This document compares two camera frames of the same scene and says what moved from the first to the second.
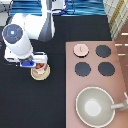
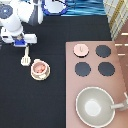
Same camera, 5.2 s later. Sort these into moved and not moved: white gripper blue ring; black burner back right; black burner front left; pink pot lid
Moved: white gripper blue ring
Not moved: pink pot lid; black burner back right; black burner front left
